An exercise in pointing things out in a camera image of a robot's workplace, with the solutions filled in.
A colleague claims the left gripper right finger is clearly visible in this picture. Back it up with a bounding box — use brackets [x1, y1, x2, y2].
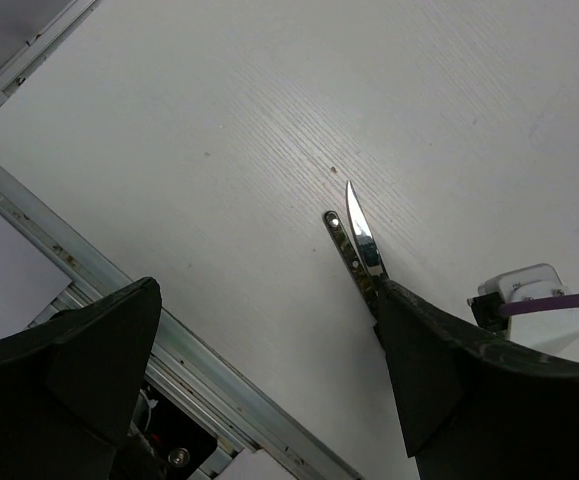
[377, 280, 579, 479]

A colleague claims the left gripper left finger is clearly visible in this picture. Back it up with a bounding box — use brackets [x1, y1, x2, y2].
[0, 277, 162, 479]

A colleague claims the dark handled knife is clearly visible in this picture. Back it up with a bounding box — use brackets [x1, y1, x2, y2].
[323, 210, 378, 318]

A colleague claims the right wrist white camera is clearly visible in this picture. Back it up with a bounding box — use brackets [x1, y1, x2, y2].
[467, 263, 579, 355]

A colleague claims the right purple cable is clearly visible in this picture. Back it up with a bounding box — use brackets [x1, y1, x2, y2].
[498, 290, 579, 317]

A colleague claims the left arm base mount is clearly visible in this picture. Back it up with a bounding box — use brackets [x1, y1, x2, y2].
[132, 381, 218, 479]

